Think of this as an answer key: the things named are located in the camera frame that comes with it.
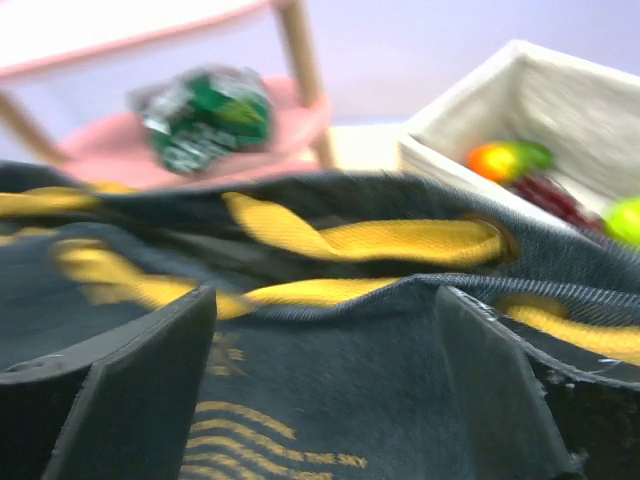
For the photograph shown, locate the mango fruit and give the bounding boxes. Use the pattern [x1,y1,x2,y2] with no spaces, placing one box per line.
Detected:
[467,141,554,185]

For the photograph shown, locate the green pear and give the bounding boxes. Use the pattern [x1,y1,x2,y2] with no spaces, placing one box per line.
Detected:
[603,196,640,247]

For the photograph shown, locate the pink three-tier shelf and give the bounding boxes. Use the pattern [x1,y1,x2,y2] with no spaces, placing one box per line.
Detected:
[1,1,335,189]

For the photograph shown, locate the wicker basket with liner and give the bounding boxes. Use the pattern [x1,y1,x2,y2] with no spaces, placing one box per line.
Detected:
[399,40,639,225]

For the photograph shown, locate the dark denim tote bag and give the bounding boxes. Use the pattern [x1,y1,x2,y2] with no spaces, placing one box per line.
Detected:
[1,162,639,479]

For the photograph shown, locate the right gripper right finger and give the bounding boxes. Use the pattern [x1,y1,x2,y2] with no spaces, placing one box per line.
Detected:
[435,287,639,479]

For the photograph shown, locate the green chips bag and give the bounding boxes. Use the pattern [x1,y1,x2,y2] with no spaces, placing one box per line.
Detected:
[129,65,273,176]

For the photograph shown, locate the red grapes bunch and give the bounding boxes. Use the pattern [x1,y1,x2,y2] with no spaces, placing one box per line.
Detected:
[509,174,603,232]

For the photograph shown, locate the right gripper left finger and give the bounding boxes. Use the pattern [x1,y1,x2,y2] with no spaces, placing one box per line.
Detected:
[1,287,215,479]

